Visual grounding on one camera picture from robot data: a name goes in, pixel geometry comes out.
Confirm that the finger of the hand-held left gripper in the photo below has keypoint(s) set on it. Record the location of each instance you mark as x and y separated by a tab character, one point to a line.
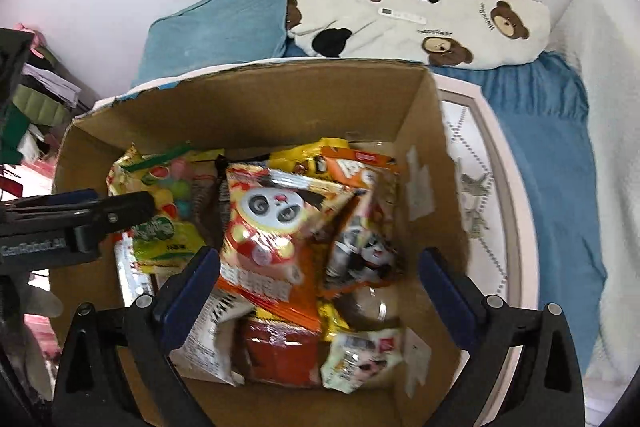
60	199
122	212

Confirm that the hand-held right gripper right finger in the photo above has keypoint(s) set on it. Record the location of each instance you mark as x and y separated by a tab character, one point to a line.
445	299

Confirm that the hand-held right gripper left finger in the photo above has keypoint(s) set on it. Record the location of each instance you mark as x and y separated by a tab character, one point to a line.
192	294

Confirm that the white black-print snack packet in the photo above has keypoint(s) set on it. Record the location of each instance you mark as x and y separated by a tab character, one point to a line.
205	342

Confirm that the green and white snack packet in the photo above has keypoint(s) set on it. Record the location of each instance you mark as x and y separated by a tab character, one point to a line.
165	239

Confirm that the colourful candy ball packet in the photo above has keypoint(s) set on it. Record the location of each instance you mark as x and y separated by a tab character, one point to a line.
175	187

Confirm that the red panda print snack packet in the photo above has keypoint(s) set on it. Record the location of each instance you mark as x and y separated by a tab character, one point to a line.
260	257

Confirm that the small white snack packet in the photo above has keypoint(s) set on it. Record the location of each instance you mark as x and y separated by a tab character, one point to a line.
360	354

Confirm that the cardboard box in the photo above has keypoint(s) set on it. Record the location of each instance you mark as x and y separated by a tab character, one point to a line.
300	107

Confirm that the dark green garment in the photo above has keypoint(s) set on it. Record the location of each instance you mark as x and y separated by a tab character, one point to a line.
12	132

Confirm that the olive puffer jacket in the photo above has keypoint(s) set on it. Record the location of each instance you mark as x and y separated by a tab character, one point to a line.
40	104

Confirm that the orange snack packet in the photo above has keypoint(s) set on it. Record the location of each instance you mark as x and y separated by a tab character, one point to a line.
362	177

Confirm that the pink plush item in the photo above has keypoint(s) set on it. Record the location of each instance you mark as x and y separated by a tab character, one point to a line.
40	49

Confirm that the blue bed sheet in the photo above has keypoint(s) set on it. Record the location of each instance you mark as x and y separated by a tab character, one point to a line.
545	167

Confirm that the blue pillow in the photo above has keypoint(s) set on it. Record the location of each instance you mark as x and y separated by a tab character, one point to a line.
215	32

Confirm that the white textured blanket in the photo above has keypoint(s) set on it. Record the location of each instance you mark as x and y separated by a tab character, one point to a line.
610	107

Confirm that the bear print pillow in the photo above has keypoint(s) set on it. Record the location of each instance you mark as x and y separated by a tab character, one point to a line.
400	32

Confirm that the white remote control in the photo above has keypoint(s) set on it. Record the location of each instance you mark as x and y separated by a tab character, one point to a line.
401	15

